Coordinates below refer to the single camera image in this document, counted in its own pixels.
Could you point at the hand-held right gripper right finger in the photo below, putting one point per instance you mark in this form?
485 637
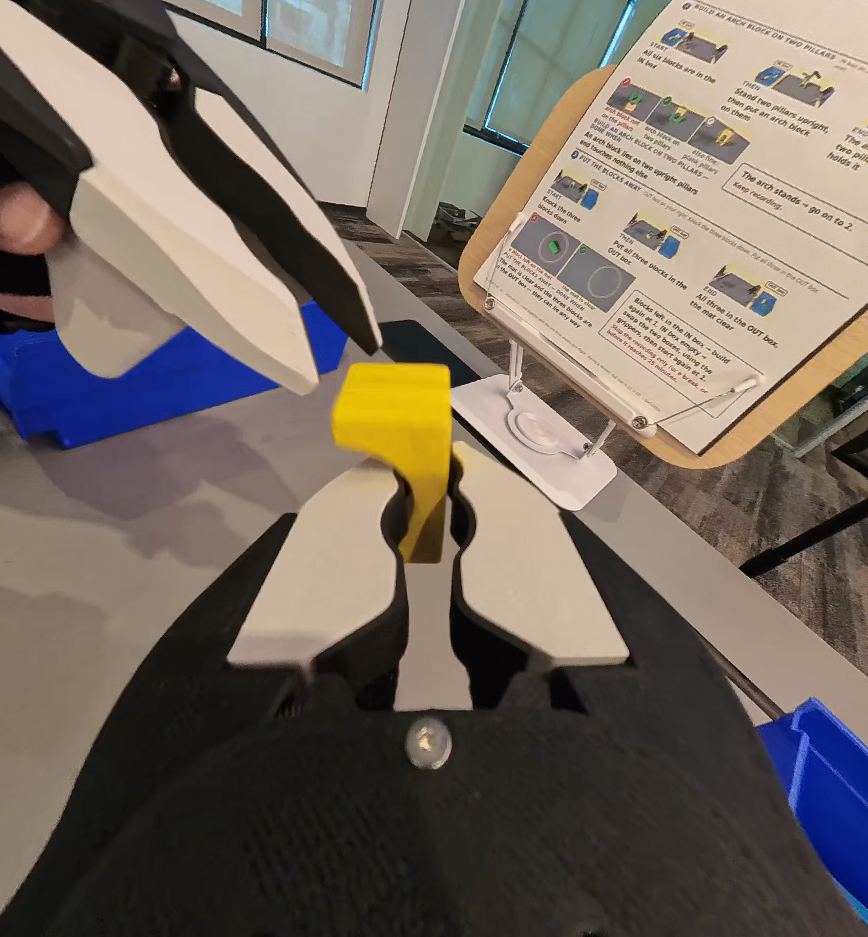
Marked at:
536 585

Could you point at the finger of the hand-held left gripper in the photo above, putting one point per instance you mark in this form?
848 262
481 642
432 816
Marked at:
233 117
170 241

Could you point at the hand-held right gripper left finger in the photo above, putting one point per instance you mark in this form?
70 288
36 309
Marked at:
317 585

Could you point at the blue plastic bin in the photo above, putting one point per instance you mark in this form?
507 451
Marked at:
112 402
844 805

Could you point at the yellow arch block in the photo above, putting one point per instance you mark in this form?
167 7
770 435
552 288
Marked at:
397 424

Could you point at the person's left hand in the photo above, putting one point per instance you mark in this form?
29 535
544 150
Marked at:
16 219

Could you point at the large glass window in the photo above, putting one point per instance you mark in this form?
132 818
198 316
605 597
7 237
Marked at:
317 29

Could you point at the black table inset panel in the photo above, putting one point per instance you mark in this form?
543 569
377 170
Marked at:
412 340

